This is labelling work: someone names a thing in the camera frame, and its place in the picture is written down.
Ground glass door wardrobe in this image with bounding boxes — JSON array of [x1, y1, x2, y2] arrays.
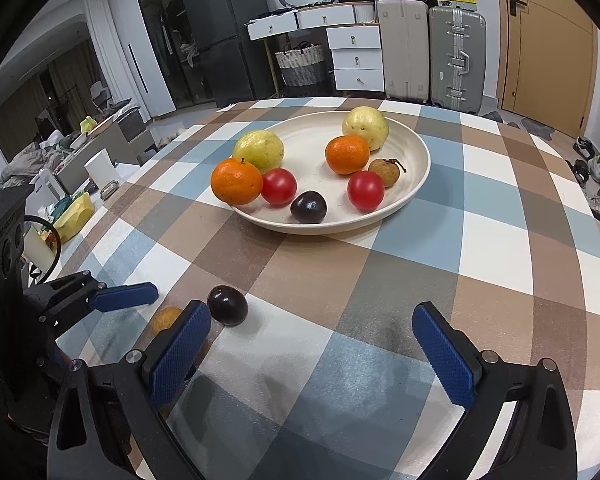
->
[[107, 0, 216, 118]]

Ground orange mandarin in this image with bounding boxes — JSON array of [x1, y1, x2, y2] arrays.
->
[[210, 158, 264, 206], [325, 135, 371, 176]]

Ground grey desk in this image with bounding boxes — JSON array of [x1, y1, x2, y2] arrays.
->
[[55, 110, 153, 196]]

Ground white drawer cabinet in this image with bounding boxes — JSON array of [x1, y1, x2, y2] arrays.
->
[[245, 2, 386, 93]]

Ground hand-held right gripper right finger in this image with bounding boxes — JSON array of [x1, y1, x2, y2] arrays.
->
[[411, 301, 579, 480]]

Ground silver suitcase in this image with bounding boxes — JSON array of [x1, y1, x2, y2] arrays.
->
[[427, 6, 487, 115]]

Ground shoes on floor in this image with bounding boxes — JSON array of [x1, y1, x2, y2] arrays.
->
[[572, 135, 600, 186]]

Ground wooden door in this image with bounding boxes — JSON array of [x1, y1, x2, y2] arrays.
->
[[495, 0, 598, 138]]

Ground white box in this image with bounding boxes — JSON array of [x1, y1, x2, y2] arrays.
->
[[84, 151, 118, 188]]

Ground cream round plate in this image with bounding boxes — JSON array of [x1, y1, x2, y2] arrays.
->
[[228, 108, 432, 235]]

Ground red tomato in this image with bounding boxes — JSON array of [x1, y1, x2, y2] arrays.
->
[[260, 168, 298, 206], [347, 170, 386, 212]]

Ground yellow-green guava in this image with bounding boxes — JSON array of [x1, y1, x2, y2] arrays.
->
[[342, 106, 390, 152]]

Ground yellow bag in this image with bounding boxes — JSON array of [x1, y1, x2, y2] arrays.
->
[[52, 192, 96, 243]]

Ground grey slipper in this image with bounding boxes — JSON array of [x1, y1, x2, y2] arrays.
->
[[520, 120, 556, 140], [482, 110, 521, 128]]

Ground beige suitcase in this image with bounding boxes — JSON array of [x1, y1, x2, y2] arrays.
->
[[376, 0, 431, 102]]

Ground grey white wicker basket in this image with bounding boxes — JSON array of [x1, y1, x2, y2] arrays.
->
[[274, 41, 328, 88]]

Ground black cable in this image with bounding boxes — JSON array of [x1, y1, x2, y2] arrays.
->
[[22, 215, 62, 281]]

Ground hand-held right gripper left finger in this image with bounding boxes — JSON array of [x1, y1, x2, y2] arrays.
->
[[46, 300, 212, 480]]

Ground white cup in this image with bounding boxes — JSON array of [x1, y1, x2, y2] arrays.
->
[[24, 227, 56, 271]]

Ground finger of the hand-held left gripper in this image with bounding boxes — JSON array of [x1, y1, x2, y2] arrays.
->
[[27, 270, 159, 333]]

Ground green guava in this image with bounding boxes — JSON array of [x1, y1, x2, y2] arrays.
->
[[232, 130, 285, 173]]

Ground checkered tablecloth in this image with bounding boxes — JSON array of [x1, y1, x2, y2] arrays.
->
[[45, 97, 600, 480]]

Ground black refrigerator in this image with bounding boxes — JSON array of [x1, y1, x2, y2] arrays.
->
[[179, 0, 276, 108]]

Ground dark purple plum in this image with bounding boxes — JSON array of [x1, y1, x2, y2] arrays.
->
[[206, 285, 249, 328], [290, 190, 328, 224]]

